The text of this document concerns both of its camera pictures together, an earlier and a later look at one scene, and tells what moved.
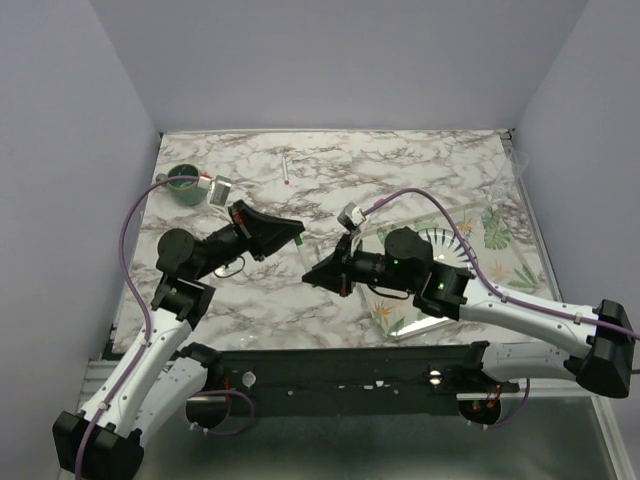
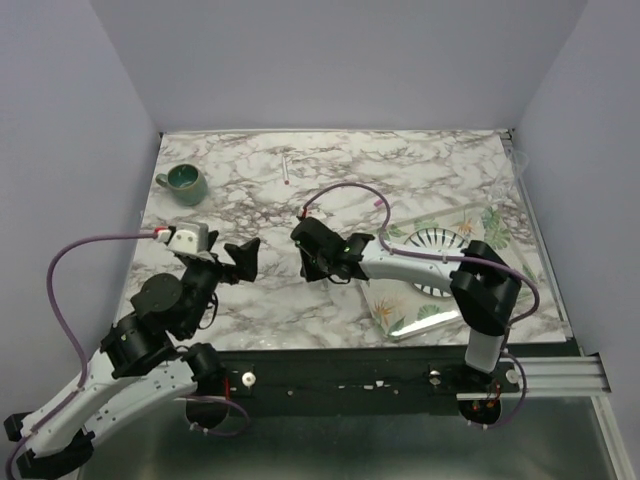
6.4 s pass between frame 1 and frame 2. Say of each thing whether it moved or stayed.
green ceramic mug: stayed
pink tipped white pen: stayed
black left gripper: moved
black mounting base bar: stayed
